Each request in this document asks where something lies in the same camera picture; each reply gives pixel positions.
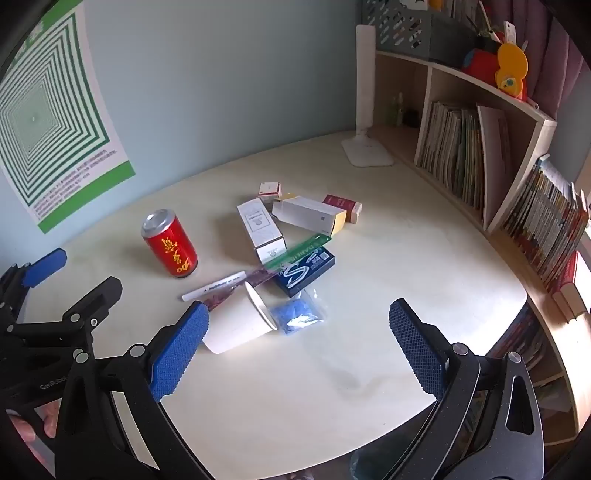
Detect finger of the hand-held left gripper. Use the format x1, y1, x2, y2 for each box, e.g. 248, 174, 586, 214
60, 276, 123, 334
0, 248, 68, 308

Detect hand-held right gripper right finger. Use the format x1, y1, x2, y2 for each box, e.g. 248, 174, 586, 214
388, 298, 546, 480

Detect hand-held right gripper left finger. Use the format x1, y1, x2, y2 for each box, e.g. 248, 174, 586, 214
55, 300, 218, 480

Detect white paper cup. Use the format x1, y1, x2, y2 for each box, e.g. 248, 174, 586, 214
202, 281, 279, 355

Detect white marker pen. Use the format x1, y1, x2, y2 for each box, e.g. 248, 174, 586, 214
181, 271, 247, 303

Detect white and yellow carton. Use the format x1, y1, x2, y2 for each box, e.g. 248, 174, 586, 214
271, 195, 347, 237

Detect person's left hand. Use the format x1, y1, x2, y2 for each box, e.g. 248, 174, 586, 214
9, 402, 60, 455

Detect red drink can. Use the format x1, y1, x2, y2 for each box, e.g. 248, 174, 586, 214
141, 209, 199, 279

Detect row of glossy books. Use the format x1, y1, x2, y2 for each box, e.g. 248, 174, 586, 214
487, 305, 550, 370

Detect purple snack wrapper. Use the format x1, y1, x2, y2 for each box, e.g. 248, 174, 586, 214
203, 269, 279, 310

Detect clear bag of blue gloves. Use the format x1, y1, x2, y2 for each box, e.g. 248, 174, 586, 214
269, 290, 329, 337

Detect blue gum pack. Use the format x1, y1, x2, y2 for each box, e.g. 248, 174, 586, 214
272, 247, 337, 297

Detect green transparent ruler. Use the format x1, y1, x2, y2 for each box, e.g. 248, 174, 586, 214
261, 234, 332, 278

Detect tall white carton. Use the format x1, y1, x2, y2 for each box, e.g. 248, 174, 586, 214
237, 198, 287, 265

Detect dark red box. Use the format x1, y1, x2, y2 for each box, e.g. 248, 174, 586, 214
322, 194, 363, 224

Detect thick red book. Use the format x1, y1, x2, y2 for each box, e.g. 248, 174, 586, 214
547, 251, 591, 320

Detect row of colourful books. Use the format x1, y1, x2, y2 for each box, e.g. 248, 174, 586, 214
501, 154, 589, 291

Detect small white and red box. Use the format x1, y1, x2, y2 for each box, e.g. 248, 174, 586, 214
257, 181, 283, 206

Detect row of thin books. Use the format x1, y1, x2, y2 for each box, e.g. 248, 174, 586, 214
414, 100, 485, 210

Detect large white book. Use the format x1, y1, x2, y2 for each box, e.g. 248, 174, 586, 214
475, 105, 513, 229

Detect small green bottle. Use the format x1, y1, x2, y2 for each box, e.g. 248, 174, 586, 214
387, 92, 404, 127

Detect wooden bookshelf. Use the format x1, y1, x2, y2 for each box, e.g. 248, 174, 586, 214
369, 48, 591, 448

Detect red and yellow toy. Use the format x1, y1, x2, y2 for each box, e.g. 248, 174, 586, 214
462, 41, 529, 102

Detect dark storage crate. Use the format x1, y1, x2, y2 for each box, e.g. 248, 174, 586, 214
429, 11, 485, 70

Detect dark pen holder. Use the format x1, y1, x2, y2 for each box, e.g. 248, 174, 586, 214
464, 0, 518, 51

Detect grey-green storage crate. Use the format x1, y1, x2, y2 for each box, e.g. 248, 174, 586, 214
361, 0, 432, 58

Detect pink curtain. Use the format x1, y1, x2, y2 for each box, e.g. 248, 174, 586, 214
489, 0, 591, 121

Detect green striped wall poster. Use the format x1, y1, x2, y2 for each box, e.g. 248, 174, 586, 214
0, 4, 136, 234

